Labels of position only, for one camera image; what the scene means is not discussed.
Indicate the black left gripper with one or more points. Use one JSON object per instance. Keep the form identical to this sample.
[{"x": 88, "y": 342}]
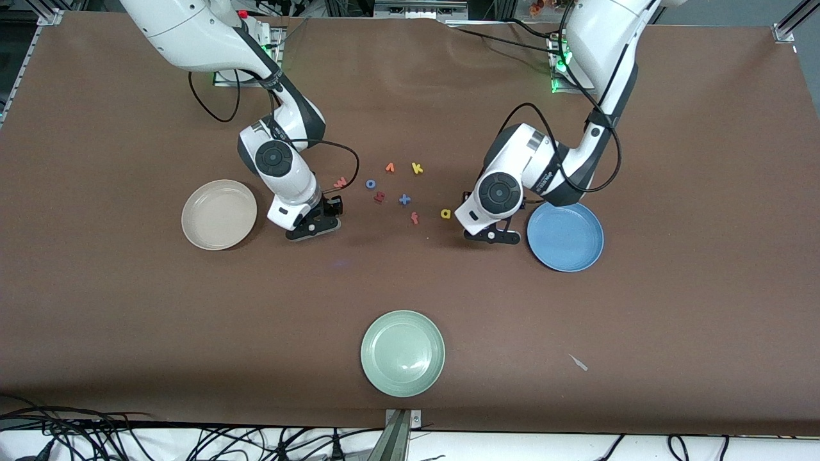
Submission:
[{"x": 522, "y": 205}]

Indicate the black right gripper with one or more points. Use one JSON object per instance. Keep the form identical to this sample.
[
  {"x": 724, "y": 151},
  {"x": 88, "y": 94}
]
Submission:
[{"x": 332, "y": 207}]

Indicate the pink foam letter w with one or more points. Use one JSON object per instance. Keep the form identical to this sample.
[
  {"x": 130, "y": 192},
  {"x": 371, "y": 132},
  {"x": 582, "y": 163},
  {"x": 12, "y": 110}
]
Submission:
[{"x": 340, "y": 184}]

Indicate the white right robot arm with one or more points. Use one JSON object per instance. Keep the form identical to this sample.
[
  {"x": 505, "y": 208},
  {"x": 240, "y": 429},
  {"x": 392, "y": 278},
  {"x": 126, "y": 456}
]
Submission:
[{"x": 192, "y": 29}]

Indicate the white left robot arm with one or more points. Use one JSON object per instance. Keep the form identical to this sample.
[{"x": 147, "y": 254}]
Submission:
[{"x": 602, "y": 45}]

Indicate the blue plate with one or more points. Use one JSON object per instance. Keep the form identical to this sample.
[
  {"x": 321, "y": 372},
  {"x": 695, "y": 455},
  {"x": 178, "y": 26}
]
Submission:
[{"x": 565, "y": 235}]

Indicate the brown table cover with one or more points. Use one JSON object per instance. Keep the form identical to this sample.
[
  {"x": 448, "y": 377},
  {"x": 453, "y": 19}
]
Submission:
[{"x": 410, "y": 288}]

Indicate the beige plate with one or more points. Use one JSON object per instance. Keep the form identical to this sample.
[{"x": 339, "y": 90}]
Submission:
[{"x": 219, "y": 214}]

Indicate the white paper scrap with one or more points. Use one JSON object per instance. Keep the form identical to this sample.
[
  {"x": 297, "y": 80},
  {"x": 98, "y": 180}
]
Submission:
[{"x": 578, "y": 362}]

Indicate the green plate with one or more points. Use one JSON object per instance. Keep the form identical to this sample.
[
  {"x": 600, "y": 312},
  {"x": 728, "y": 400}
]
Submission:
[{"x": 402, "y": 353}]

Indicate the small orange object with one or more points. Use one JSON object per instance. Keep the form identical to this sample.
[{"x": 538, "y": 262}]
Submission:
[{"x": 536, "y": 6}]

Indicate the grey metal box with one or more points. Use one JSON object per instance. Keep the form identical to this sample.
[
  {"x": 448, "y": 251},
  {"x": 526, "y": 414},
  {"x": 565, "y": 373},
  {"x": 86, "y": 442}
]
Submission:
[{"x": 419, "y": 9}]

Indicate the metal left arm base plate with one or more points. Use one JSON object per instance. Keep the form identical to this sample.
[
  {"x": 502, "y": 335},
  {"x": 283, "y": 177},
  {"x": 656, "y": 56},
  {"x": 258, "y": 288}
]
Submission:
[{"x": 570, "y": 90}]

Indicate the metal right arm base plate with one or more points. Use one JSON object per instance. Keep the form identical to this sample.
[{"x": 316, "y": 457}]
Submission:
[{"x": 224, "y": 82}]

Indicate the black frame post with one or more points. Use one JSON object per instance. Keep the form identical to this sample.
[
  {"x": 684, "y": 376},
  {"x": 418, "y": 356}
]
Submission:
[
  {"x": 349, "y": 6},
  {"x": 490, "y": 8}
]

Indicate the grey metal camera bracket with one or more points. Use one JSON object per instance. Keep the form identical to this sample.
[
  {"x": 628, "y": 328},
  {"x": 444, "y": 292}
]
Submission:
[{"x": 398, "y": 442}]

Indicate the aluminium frame profile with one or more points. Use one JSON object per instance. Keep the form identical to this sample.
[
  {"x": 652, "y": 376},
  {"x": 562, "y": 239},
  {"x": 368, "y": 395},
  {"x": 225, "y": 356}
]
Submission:
[
  {"x": 785, "y": 31},
  {"x": 48, "y": 18}
]

